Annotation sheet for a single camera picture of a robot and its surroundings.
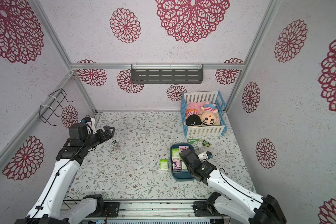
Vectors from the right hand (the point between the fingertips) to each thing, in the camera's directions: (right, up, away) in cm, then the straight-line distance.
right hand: (187, 155), depth 83 cm
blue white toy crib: (+25, +40, +27) cm, 54 cm away
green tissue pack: (-14, -7, +5) cm, 17 cm away
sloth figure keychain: (+16, +5, +16) cm, 23 cm away
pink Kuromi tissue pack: (-2, +2, +9) cm, 10 cm away
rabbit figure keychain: (-48, +5, +15) cm, 50 cm away
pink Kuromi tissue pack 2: (-6, -7, +1) cm, 9 cm away
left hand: (-44, +14, -6) cm, 46 cm away
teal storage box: (-4, -13, 0) cm, 13 cm away
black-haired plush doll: (+6, +22, +17) cm, 29 cm away
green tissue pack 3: (-2, -7, +1) cm, 7 cm away
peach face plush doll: (+17, +23, +15) cm, 33 cm away
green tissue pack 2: (-7, 0, +7) cm, 10 cm away
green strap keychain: (+9, +7, +20) cm, 23 cm away
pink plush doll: (+10, +33, +28) cm, 45 cm away
